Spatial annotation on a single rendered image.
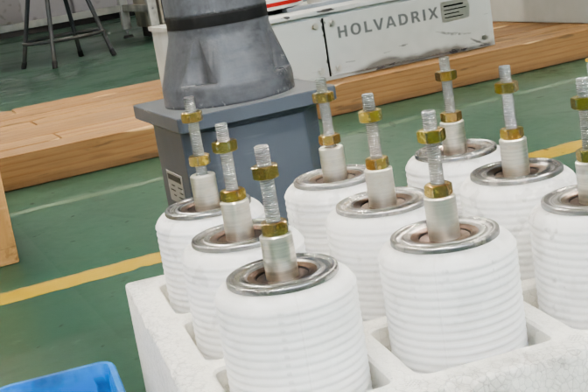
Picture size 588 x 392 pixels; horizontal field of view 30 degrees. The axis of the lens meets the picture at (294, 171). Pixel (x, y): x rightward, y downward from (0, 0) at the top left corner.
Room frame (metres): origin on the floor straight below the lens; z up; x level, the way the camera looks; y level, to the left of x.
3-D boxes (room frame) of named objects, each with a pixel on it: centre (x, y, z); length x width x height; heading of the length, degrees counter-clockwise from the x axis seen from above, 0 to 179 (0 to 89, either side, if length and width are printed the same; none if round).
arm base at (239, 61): (1.25, 0.06, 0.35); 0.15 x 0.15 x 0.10
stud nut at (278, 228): (0.70, 0.02, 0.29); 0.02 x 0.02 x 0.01; 2
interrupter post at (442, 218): (0.73, -0.10, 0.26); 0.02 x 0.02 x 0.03
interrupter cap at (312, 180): (0.96, -0.04, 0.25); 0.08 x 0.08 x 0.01
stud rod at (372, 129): (0.84, -0.07, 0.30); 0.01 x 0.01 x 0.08
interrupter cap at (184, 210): (0.93, 0.08, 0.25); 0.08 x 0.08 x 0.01
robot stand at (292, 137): (1.25, 0.06, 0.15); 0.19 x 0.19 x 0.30; 22
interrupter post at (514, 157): (0.87, -0.18, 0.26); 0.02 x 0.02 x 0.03
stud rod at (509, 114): (0.87, -0.18, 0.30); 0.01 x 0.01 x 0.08
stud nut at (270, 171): (0.70, 0.02, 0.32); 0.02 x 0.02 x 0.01; 2
